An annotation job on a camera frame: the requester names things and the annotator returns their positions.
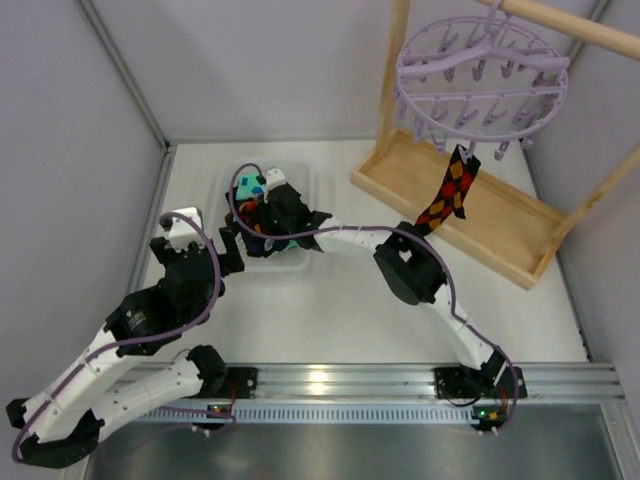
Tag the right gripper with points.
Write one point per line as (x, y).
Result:
(273, 201)

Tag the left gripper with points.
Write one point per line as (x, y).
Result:
(198, 251)

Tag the purple round clip hanger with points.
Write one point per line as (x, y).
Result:
(479, 79)

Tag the navy patterned sock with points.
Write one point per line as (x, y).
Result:
(263, 248)

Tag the argyle red orange sock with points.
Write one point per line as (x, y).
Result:
(249, 214)

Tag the mint green sock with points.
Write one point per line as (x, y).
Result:
(248, 187)

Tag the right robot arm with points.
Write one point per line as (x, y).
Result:
(414, 274)

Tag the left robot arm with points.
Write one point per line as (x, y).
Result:
(83, 407)

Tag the wooden hanger stand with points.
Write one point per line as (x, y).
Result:
(513, 233)

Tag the white plastic basket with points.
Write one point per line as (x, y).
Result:
(299, 173)

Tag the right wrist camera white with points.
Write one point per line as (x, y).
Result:
(274, 178)

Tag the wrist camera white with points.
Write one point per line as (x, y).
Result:
(274, 178)
(178, 229)

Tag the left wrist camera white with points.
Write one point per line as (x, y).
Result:
(178, 229)

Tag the aluminium rail base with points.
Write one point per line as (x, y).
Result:
(404, 394)

